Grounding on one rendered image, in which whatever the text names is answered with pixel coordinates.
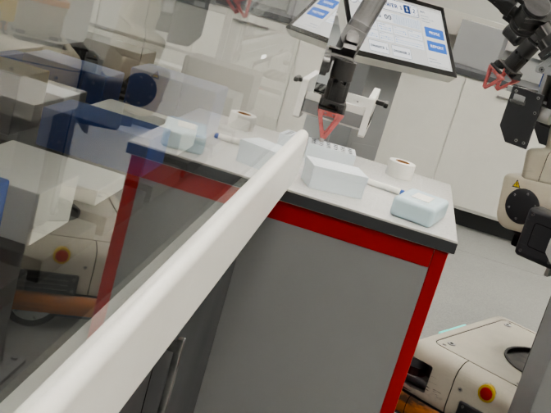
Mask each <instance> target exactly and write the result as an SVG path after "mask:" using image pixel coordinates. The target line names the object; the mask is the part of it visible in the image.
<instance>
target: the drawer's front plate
mask: <svg viewBox="0 0 551 413"><path fill-rule="evenodd" d="M379 94H380V89H379V88H374V90H373V91H372V93H371V95H370V97H369V98H368V101H367V106H366V109H365V112H364V115H363V118H362V123H361V125H360V128H359V131H358V134H357V136H358V137H361V138H364V136H365V134H366V132H367V129H368V127H369V125H370V124H369V125H368V122H369V120H370V117H371V115H372V113H373V112H374V109H375V107H376V100H377V99H378V97H379ZM370 123H371V122H370ZM367 125H368V127H367Z"/></svg>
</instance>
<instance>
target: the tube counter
mask: <svg viewBox="0 0 551 413"><path fill-rule="evenodd" d="M383 13H384V18H385V21H387V22H390V23H394V24H396V25H402V26H406V27H409V28H413V29H415V30H421V24H420V21H419V20H414V19H412V18H408V17H405V16H400V15H396V14H393V13H390V12H387V11H383Z"/></svg>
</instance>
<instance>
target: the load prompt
mask: <svg viewBox="0 0 551 413"><path fill-rule="evenodd" d="M383 9H386V10H390V11H395V12H398V13H401V14H404V15H408V16H413V17H416V18H419V15H418V10H417V7H416V6H413V5H409V4H406V3H403V2H398V1H395V0H387V3H386V4H385V5H384V7H383Z"/></svg>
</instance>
